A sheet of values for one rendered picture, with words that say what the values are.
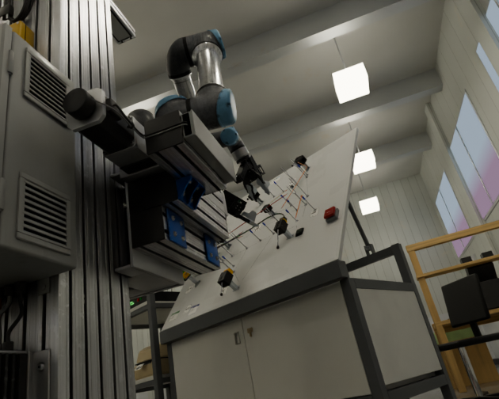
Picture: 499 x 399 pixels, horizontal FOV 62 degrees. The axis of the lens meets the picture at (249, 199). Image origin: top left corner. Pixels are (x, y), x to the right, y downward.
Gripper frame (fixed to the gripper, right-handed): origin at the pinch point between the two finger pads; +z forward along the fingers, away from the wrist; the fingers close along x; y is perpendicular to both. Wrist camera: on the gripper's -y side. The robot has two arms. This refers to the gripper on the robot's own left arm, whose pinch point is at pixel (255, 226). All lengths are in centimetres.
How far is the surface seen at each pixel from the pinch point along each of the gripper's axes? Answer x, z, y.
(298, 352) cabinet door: -20, 37, -35
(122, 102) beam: 464, -212, 45
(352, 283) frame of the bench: -28.9, 38.9, 0.5
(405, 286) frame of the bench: -1, 72, 9
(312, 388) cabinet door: -28, 46, -42
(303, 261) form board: -11.6, 23.3, -2.5
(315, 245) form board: -9.7, 24.8, 5.6
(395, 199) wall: 928, 418, 218
